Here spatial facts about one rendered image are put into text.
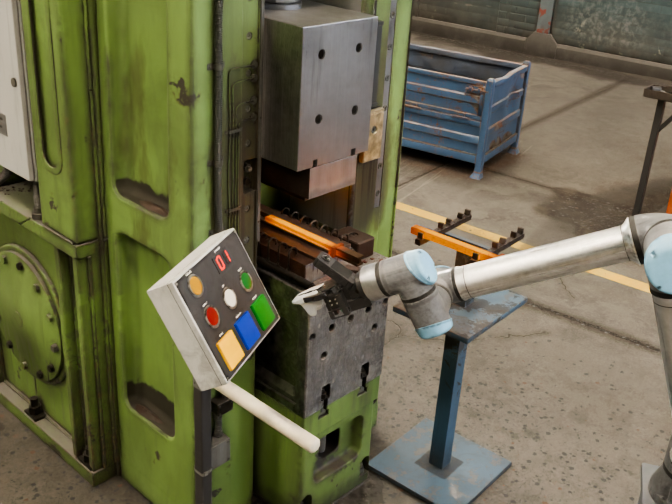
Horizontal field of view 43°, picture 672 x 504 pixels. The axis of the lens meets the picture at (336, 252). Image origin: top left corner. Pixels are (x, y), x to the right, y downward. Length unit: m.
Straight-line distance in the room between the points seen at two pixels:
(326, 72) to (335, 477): 1.44
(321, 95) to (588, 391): 2.11
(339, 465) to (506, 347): 1.37
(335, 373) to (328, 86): 0.94
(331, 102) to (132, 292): 0.93
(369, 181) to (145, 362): 0.96
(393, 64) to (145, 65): 0.82
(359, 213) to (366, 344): 0.44
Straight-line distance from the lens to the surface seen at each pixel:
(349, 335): 2.76
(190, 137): 2.31
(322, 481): 3.05
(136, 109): 2.59
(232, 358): 2.09
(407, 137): 6.43
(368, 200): 2.92
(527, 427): 3.69
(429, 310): 2.06
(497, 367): 4.03
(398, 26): 2.83
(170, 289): 2.00
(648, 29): 9.96
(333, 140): 2.48
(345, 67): 2.45
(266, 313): 2.26
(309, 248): 2.65
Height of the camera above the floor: 2.13
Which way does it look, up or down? 26 degrees down
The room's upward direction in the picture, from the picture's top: 4 degrees clockwise
